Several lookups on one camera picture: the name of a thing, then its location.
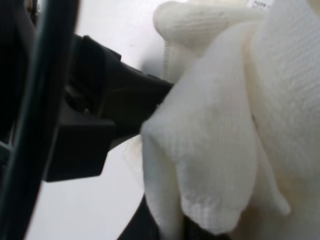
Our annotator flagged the left black camera cable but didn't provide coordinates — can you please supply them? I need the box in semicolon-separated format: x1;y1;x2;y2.
4;0;82;240

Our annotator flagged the white textured towel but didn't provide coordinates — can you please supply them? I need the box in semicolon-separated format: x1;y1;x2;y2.
129;0;320;240

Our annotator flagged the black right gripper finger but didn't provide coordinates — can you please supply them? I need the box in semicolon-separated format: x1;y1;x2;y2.
117;195;159;240

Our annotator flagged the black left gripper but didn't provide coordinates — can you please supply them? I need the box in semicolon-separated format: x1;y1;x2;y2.
44;35;173;183

